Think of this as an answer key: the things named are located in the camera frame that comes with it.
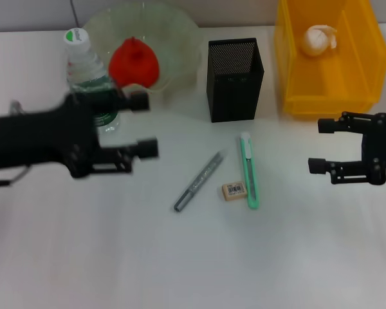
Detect grey pen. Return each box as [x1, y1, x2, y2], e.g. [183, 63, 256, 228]
[174, 151, 226, 212]

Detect white paper ball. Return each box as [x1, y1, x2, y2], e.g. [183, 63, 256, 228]
[302, 24, 338, 57]

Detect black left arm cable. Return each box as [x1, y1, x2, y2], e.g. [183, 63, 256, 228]
[0, 165, 32, 188]

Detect green utility knife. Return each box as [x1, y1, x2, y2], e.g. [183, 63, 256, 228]
[239, 131, 260, 209]

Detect yellow plastic bin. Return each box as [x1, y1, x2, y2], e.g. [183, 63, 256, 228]
[273, 0, 386, 117]

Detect black mesh pen holder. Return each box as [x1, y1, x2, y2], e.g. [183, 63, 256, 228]
[207, 37, 265, 123]

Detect pale green glass fruit bowl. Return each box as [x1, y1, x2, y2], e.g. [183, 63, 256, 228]
[82, 3, 203, 106]

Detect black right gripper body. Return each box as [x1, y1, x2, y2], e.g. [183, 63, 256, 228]
[360, 111, 386, 186]

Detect beige eraser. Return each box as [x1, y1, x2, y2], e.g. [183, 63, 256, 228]
[221, 182, 247, 202]

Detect clear green-label water bottle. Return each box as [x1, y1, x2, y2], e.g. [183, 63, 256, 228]
[63, 28, 122, 136]

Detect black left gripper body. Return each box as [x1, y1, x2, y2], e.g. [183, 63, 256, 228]
[0, 93, 100, 180]

